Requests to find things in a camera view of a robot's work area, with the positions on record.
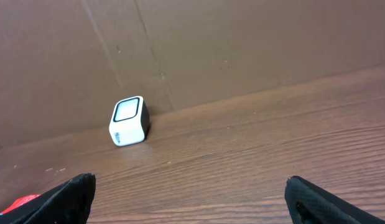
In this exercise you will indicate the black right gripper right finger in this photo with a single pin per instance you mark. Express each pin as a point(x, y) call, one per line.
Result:
point(309, 204)

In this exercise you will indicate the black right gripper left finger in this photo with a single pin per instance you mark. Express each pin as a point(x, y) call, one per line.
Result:
point(68, 203)

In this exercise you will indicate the orange spaghetti packet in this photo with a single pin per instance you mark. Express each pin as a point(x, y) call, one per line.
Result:
point(19, 202)

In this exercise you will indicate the white barcode scanner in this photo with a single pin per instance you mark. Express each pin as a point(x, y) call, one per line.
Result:
point(130, 121)

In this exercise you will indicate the brown cardboard backboard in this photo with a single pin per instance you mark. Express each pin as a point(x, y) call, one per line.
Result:
point(64, 64)

